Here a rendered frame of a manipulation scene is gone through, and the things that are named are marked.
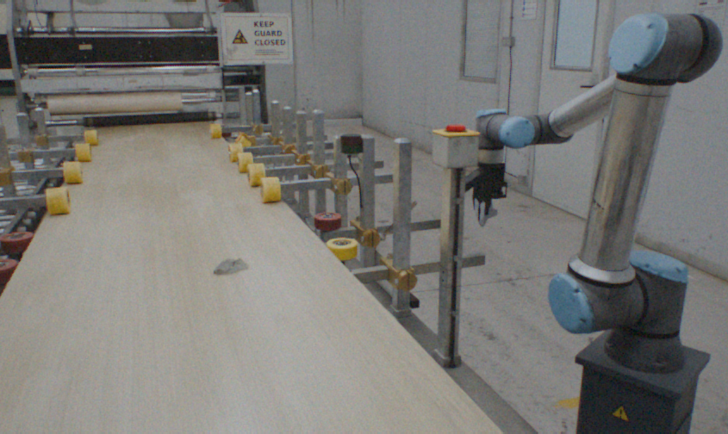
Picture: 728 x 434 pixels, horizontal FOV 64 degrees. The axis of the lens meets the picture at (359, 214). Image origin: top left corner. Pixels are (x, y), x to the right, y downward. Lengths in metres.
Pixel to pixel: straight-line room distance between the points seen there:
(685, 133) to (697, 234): 0.65
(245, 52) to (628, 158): 3.13
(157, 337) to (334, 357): 0.32
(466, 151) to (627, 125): 0.35
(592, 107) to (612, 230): 0.39
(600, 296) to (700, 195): 2.85
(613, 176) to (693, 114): 2.93
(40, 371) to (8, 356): 0.09
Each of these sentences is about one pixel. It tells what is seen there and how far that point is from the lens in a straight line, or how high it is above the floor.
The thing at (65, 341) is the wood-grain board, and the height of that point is 0.90.
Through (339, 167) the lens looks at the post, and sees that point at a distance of 1.92.
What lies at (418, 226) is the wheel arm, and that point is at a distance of 1.84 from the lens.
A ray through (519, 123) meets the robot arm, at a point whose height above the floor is 1.17.
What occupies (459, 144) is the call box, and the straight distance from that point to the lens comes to 1.18.
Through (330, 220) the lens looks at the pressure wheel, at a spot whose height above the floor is 0.90.
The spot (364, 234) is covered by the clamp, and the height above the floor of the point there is 0.86.
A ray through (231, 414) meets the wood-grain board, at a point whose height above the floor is 0.90.
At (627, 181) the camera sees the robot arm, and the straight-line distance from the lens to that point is 1.39.
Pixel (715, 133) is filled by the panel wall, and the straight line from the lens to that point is 4.18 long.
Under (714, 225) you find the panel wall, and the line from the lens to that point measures 4.22.
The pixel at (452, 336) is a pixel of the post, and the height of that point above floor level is 0.78.
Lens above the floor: 1.39
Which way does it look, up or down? 16 degrees down
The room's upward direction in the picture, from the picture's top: 1 degrees counter-clockwise
